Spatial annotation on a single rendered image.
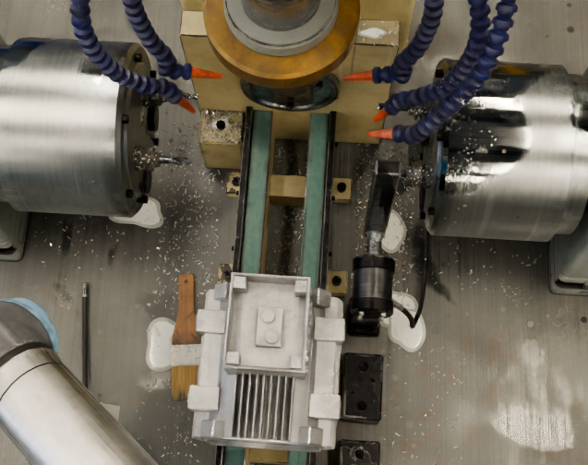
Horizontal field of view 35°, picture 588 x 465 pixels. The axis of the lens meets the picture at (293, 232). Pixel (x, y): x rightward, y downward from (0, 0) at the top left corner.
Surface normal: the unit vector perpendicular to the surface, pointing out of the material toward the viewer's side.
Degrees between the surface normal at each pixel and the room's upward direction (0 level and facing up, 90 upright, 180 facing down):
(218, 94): 90
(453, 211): 66
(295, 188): 0
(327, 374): 0
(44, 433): 21
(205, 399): 0
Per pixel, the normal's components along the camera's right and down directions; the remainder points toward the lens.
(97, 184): -0.07, 0.66
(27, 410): -0.36, -0.32
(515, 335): -0.02, -0.29
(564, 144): -0.04, 0.00
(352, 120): -0.07, 0.95
